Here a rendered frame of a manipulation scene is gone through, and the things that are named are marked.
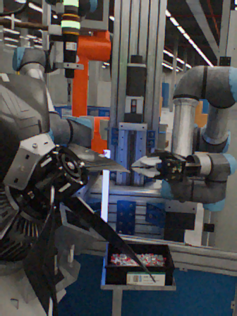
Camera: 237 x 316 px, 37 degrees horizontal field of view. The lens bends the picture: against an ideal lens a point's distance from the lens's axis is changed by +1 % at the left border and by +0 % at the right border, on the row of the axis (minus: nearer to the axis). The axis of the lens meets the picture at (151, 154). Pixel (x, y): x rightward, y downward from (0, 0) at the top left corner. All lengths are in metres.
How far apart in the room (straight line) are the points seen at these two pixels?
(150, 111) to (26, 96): 0.89
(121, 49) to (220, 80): 0.69
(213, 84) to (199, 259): 0.62
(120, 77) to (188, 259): 0.94
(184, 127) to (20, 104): 0.54
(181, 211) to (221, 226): 1.31
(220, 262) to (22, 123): 0.82
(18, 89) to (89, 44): 3.93
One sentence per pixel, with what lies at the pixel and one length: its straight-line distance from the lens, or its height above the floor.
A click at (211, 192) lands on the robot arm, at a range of 1.20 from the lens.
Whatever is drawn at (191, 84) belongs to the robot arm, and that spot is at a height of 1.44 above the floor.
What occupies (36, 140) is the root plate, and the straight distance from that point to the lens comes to 0.94.
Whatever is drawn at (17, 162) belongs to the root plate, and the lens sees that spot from 0.83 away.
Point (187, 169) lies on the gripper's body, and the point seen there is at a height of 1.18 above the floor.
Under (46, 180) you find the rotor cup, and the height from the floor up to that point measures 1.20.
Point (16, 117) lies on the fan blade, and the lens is 0.98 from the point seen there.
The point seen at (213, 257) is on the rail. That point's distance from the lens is 1.35.
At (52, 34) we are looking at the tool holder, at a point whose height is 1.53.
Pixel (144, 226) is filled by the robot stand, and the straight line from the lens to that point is 1.71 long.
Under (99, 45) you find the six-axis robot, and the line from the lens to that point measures 4.96.
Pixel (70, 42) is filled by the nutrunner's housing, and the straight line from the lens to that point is 0.94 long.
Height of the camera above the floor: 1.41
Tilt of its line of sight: 10 degrees down
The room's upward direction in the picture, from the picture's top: 4 degrees clockwise
